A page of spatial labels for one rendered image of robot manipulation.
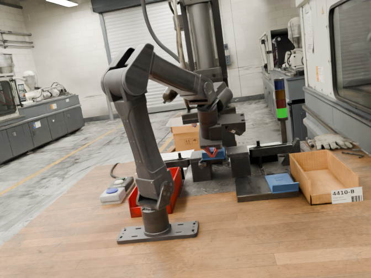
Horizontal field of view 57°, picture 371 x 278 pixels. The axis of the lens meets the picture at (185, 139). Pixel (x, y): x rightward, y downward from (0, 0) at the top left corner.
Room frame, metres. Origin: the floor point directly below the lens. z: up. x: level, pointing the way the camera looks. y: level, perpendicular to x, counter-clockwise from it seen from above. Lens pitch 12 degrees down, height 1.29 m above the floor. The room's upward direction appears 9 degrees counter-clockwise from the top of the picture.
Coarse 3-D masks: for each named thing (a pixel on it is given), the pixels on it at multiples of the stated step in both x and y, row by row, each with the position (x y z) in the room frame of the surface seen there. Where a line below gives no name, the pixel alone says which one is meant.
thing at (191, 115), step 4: (228, 104) 1.19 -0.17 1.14; (232, 104) 1.17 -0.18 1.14; (224, 108) 1.11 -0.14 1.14; (228, 108) 1.10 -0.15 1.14; (232, 108) 1.10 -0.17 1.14; (184, 112) 1.16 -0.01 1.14; (188, 112) 1.15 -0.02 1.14; (192, 112) 1.13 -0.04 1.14; (196, 112) 1.12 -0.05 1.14; (220, 112) 1.11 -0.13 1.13; (224, 112) 1.10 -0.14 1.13; (228, 112) 1.10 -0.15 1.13; (232, 112) 1.10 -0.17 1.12; (184, 116) 1.12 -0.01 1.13; (188, 116) 1.12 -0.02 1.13; (192, 116) 1.12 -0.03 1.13; (196, 116) 1.12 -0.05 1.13; (184, 120) 1.12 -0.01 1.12; (188, 120) 1.12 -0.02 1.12; (192, 120) 1.12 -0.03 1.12; (196, 120) 1.12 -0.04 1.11; (184, 124) 1.12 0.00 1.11; (192, 124) 1.20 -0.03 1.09; (196, 124) 1.20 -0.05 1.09
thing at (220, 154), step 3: (222, 147) 1.19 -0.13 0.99; (210, 150) 1.17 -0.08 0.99; (219, 150) 1.15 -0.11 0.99; (222, 150) 1.15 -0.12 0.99; (204, 153) 1.05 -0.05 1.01; (219, 153) 1.05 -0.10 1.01; (222, 153) 1.05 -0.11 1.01; (204, 156) 1.06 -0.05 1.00; (207, 156) 1.06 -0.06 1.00; (216, 156) 1.06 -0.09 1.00; (219, 156) 1.06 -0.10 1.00; (222, 156) 1.05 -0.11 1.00; (204, 159) 1.06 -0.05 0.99; (207, 159) 1.06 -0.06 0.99
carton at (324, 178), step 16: (304, 160) 1.04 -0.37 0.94; (320, 160) 1.04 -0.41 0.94; (336, 160) 0.94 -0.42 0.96; (304, 176) 0.85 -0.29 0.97; (320, 176) 0.98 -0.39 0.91; (336, 176) 0.95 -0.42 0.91; (352, 176) 0.82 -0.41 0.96; (304, 192) 0.87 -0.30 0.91; (320, 192) 0.87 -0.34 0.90; (336, 192) 0.80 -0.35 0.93; (352, 192) 0.79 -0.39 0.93
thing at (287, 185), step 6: (276, 174) 1.01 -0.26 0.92; (282, 174) 1.00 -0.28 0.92; (288, 174) 0.99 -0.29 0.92; (270, 180) 0.96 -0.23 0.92; (282, 180) 0.95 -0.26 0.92; (288, 180) 0.94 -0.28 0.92; (270, 186) 0.92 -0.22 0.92; (276, 186) 0.86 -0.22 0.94; (282, 186) 0.86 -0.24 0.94; (288, 186) 0.86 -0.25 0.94; (294, 186) 0.86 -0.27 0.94; (276, 192) 0.87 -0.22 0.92; (282, 192) 0.87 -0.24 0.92
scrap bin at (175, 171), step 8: (168, 168) 1.14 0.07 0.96; (176, 168) 1.13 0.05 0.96; (176, 176) 1.05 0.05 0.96; (176, 184) 1.02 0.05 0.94; (136, 192) 0.99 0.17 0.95; (176, 192) 1.00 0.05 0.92; (128, 200) 0.91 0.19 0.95; (176, 200) 0.98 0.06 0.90; (136, 208) 0.90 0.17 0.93; (168, 208) 0.89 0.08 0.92; (136, 216) 0.90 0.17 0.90
